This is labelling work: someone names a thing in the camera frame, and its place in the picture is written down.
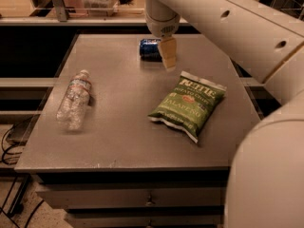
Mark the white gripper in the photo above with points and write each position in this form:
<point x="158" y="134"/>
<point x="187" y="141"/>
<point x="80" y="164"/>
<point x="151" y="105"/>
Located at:
<point x="161" y="28"/>

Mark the blue pepsi can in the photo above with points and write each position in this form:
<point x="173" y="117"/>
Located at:
<point x="149" y="50"/>

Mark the green jalapeno chip bag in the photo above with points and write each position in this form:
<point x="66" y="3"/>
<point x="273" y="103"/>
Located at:
<point x="189" y="105"/>

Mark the clear plastic container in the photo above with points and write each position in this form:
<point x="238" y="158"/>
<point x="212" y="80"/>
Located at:
<point x="99" y="0"/>

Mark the clear plastic water bottle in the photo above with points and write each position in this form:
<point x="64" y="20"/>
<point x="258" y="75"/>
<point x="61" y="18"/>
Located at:
<point x="71" y="112"/>

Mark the metal shelf rack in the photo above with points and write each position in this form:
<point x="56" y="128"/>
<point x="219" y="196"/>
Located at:
<point x="79" y="13"/>

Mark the grey drawer cabinet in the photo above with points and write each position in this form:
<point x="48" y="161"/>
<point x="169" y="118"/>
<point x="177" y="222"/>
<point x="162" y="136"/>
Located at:
<point x="122" y="170"/>

